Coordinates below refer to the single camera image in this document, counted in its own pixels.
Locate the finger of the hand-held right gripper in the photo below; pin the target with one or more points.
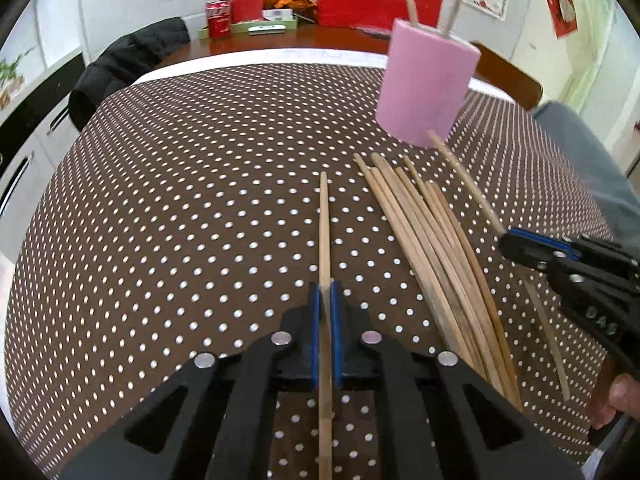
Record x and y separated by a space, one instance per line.
525 255
545 244

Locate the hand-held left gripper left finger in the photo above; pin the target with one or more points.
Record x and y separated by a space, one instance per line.
314 330

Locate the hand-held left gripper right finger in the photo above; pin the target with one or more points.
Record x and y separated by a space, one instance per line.
336 330

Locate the bunch of wooden chopsticks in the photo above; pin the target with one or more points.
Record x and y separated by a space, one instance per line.
425 240

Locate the pink cup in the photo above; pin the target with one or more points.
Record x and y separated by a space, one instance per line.
425 85

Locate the person's right hand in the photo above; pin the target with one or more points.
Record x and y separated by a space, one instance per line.
622 392

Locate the grey garment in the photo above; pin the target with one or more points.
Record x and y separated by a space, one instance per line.
580 150

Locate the wooden chair back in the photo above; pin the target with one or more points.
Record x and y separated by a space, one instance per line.
515 80

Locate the brown polka dot tablecloth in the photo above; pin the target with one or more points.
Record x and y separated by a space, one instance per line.
200 185

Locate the white remote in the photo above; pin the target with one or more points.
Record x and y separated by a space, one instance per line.
266 29

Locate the green tray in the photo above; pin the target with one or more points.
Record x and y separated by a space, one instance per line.
240 27

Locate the white box with label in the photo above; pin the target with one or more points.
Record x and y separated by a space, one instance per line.
276 14

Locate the orange snack packets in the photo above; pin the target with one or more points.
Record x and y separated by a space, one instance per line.
295 5

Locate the red drink can carton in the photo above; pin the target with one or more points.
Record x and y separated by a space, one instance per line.
219 17

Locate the black jacket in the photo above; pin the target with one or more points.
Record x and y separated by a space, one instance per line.
120 65

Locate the black and white sideboard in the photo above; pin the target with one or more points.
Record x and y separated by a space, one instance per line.
35 105

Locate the potted plant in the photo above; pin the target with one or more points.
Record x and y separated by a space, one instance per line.
11 72

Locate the red wall hanging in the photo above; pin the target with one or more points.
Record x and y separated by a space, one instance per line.
562 15

